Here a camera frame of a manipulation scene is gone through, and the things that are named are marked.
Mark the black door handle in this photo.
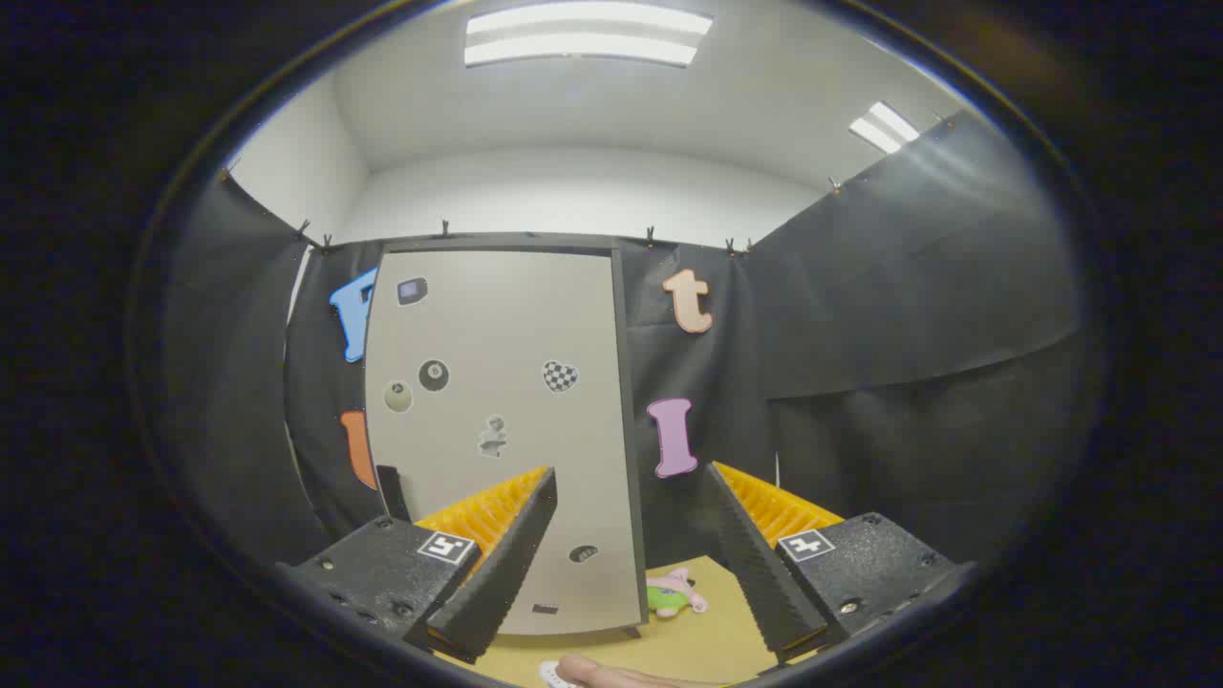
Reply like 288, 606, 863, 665
375, 465, 412, 524

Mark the grey shoe cabinet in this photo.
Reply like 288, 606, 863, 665
365, 232, 653, 643

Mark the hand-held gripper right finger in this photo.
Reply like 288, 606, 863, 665
704, 462, 977, 665

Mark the pale grey shoe cabinet door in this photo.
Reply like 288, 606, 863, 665
365, 250, 643, 636

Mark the large ceiling light panel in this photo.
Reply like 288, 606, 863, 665
464, 2, 714, 68

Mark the black backdrop cloth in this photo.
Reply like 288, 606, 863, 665
162, 110, 1090, 574

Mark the small ceiling light panel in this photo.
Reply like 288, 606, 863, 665
849, 101, 920, 154

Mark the green pink plush toy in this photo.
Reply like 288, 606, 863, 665
646, 568, 708, 617

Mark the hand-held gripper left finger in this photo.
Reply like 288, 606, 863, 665
277, 465, 559, 665

